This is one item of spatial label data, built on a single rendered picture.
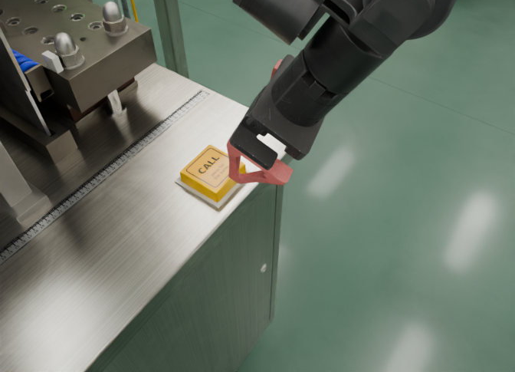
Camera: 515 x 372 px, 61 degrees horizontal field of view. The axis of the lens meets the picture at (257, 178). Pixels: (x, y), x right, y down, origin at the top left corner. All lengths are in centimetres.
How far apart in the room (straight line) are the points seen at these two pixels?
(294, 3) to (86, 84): 41
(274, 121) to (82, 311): 33
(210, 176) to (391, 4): 40
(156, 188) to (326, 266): 105
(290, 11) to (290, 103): 9
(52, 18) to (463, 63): 220
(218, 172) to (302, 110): 26
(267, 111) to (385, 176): 153
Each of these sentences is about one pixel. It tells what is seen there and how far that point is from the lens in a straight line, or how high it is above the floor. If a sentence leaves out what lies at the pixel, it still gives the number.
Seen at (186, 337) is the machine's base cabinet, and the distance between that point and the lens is 84.
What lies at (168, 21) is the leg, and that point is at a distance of 159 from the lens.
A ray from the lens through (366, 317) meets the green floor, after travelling 156.
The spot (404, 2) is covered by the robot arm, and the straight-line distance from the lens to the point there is 31.
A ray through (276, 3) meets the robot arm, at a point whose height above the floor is 124.
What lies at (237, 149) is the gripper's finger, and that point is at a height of 111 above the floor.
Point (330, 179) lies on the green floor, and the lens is 185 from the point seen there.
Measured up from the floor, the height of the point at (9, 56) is 108.
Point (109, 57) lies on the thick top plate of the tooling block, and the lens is 70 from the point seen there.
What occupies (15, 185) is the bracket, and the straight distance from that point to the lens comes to 68.
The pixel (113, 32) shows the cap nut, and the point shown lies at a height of 104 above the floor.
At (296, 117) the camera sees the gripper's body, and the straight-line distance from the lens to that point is 41.
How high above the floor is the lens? 141
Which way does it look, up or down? 50 degrees down
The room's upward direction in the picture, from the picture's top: straight up
